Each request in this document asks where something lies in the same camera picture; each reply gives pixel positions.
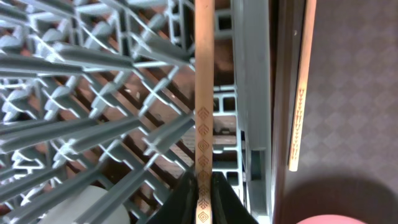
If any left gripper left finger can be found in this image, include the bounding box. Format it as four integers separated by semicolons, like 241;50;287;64
146;171;198;224

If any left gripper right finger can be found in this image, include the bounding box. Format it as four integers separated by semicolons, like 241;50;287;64
211;172;257;224

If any white cup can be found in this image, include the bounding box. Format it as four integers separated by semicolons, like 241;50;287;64
38;185;130;224

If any grey plastic dishwasher rack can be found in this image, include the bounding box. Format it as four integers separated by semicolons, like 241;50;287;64
1;0;273;223

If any dark brown serving tray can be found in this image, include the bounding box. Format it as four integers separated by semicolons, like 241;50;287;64
275;0;397;223

